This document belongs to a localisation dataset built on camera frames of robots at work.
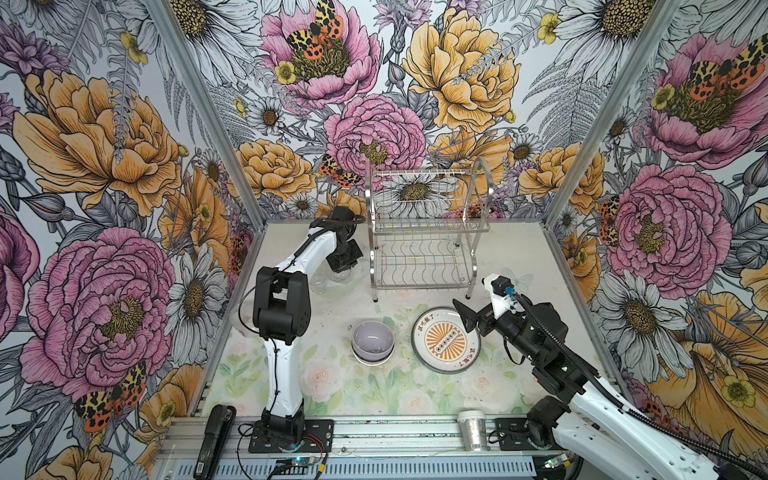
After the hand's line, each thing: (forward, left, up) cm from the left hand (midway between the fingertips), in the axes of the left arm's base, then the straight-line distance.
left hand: (353, 270), depth 97 cm
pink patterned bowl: (-29, -7, -2) cm, 30 cm away
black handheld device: (-42, +32, -8) cm, 53 cm away
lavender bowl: (-22, -7, -3) cm, 23 cm away
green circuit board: (-49, +9, -8) cm, 51 cm away
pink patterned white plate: (-21, -27, -7) cm, 35 cm away
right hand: (-20, -31, +15) cm, 39 cm away
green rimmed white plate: (-30, -28, -6) cm, 41 cm away
